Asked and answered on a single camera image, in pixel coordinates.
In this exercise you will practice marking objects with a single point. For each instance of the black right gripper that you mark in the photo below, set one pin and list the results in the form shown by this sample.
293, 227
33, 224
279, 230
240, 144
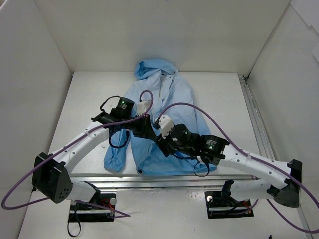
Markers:
162, 144

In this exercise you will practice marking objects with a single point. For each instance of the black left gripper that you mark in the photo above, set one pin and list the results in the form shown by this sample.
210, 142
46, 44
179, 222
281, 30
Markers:
145, 125

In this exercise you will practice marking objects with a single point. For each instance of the light blue hooded jacket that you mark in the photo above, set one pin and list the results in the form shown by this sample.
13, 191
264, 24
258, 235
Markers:
162, 78

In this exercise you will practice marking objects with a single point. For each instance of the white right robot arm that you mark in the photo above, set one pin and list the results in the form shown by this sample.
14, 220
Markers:
276, 180

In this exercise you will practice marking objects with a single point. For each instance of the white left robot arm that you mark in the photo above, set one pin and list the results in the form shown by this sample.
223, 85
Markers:
52, 172

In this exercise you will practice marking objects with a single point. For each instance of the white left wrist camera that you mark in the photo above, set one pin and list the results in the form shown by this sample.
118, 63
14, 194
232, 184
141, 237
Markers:
142, 106

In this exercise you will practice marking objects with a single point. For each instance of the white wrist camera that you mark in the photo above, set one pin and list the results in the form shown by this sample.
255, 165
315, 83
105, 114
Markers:
142, 106
165, 124

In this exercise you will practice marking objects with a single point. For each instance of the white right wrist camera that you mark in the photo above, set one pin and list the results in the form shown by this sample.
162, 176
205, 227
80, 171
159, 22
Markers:
165, 124

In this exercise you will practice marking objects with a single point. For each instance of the aluminium front rail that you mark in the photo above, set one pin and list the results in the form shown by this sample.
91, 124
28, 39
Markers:
117, 183

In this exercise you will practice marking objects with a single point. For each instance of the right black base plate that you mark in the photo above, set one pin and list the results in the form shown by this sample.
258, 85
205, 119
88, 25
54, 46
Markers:
225, 207

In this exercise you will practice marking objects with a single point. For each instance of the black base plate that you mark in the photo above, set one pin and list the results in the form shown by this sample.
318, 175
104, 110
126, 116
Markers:
225, 207
89, 214

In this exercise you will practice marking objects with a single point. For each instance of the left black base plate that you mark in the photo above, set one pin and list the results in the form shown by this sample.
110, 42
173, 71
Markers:
89, 214

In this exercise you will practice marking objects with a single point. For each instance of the aluminium side rail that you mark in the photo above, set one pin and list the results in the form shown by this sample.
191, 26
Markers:
260, 133

